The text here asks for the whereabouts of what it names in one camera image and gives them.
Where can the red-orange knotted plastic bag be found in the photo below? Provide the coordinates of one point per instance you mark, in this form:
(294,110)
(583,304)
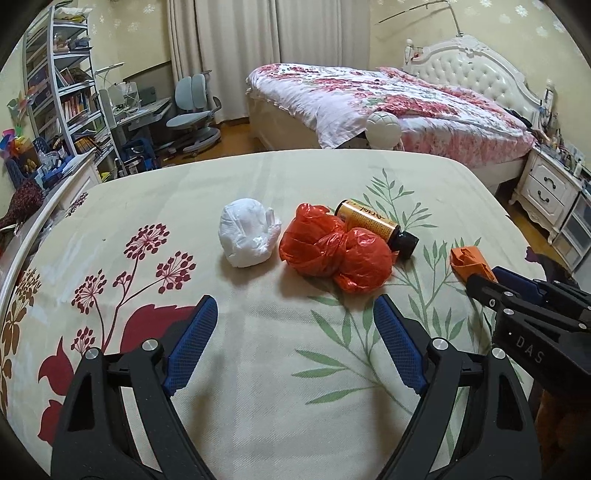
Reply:
(318,244)

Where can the plastic drawer unit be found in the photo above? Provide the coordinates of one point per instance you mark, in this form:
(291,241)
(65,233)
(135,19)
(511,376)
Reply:
(573,240)

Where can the beige curtains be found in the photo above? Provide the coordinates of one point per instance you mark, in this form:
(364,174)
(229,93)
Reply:
(231,38)

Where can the white tufted headboard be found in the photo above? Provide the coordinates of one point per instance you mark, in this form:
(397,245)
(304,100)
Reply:
(467,62)

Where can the white bookshelf with books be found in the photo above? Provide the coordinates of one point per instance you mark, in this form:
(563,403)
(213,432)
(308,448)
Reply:
(66,110)

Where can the white nightstand with drawers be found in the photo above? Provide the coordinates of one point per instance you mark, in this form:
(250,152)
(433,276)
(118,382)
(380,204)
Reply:
(546,191)

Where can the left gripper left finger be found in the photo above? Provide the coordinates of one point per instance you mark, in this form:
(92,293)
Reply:
(185,341)

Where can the dark red feather duster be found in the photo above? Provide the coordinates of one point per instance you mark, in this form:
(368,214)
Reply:
(27,199)

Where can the yellow bottle black cap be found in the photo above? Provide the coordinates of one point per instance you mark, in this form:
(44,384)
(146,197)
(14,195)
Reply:
(354,214)

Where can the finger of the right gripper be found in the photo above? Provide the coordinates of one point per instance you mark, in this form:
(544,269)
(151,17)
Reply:
(560,305)
(525,287)

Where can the pink floral quilt bed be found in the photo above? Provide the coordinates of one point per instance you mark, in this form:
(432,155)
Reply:
(329,106)

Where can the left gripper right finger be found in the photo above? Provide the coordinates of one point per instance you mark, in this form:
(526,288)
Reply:
(402,338)

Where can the grey-blue desk chair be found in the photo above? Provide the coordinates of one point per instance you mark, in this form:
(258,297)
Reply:
(198,107)

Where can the floral sheet on near bed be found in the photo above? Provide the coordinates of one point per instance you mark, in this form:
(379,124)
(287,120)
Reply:
(295,382)

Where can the grey study desk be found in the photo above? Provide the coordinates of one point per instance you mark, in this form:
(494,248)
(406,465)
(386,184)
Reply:
(141,117)

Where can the white crumpled plastic bag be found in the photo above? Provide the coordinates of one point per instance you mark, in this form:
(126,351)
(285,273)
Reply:
(248,232)

